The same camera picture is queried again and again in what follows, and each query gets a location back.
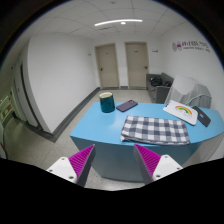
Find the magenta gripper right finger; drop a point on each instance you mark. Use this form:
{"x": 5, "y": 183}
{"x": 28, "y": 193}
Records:
{"x": 153, "y": 166}

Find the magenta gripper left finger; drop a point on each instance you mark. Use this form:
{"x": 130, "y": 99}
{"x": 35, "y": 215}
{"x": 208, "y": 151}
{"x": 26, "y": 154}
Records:
{"x": 75, "y": 168}

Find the blue white checkered towel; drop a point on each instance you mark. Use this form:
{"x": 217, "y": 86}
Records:
{"x": 155, "y": 131}

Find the white rainbow notebook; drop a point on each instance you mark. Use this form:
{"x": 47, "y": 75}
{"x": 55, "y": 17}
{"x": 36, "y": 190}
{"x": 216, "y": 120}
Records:
{"x": 182, "y": 111}

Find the purple smartphone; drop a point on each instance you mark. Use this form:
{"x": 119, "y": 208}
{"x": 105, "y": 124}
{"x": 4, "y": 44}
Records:
{"x": 127, "y": 105}

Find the black notebook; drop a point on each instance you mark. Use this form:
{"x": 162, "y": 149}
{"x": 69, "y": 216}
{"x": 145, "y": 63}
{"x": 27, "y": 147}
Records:
{"x": 202, "y": 117}

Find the grey sofa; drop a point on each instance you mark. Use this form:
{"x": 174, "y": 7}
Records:
{"x": 159, "y": 94}

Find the dark green mug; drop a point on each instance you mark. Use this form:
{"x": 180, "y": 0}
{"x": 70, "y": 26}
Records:
{"x": 107, "y": 102}

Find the white covered chair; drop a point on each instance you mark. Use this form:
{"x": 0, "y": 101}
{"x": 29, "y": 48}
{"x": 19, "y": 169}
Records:
{"x": 189, "y": 91}

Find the black bag on sofa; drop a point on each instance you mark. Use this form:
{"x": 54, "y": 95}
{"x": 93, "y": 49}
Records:
{"x": 156, "y": 81}

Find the right beige door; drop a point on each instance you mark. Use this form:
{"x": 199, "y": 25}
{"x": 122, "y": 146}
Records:
{"x": 137, "y": 64}

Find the beige door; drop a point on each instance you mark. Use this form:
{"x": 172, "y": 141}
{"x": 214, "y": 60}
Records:
{"x": 107, "y": 66}
{"x": 137, "y": 64}

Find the left beige door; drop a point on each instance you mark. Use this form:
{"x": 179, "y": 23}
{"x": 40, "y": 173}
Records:
{"x": 107, "y": 66}

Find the ceiling strip light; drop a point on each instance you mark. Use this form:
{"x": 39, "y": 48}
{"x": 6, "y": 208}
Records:
{"x": 117, "y": 21}

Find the wall logo sign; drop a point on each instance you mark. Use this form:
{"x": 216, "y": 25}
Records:
{"x": 190, "y": 45}

